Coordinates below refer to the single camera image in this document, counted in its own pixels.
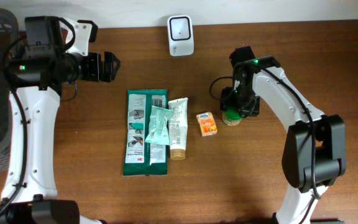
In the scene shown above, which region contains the green lid jar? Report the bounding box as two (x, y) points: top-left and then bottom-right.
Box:
(222, 109), (242, 126)

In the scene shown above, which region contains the orange tissue pack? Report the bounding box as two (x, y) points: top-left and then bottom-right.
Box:
(196, 112), (218, 137)

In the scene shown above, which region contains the white tube tan cap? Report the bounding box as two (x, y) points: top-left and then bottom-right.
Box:
(168, 98), (188, 160)

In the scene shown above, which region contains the teal small sachet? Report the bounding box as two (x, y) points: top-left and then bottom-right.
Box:
(145, 106), (174, 145)

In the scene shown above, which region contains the green 3M package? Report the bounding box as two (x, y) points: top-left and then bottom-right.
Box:
(123, 90), (167, 176)

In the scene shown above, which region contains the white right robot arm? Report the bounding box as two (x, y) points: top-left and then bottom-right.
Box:
(221, 56), (346, 223)

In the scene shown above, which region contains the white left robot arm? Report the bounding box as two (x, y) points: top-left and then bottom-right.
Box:
(0, 52), (121, 223)

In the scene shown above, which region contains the white barcode scanner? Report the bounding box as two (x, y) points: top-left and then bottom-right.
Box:
(167, 15), (195, 57)

